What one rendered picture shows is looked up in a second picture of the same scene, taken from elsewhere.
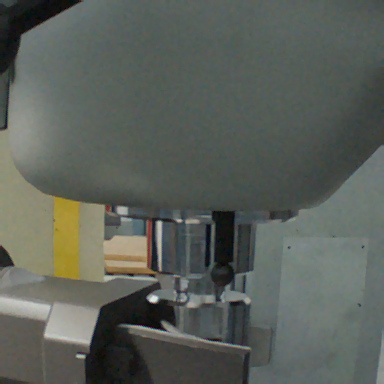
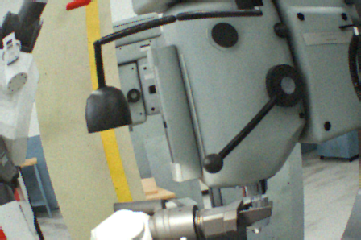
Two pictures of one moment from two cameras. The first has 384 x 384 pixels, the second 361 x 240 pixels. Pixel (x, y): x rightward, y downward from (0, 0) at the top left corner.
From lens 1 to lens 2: 0.85 m
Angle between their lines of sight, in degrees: 3
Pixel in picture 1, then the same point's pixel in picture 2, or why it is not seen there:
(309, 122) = (278, 155)
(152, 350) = (249, 214)
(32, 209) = (100, 180)
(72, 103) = (229, 167)
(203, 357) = (260, 211)
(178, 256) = (251, 192)
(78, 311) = (231, 212)
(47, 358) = (226, 225)
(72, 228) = (124, 185)
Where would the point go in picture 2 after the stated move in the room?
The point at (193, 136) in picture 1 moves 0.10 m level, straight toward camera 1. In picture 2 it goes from (255, 167) to (265, 172)
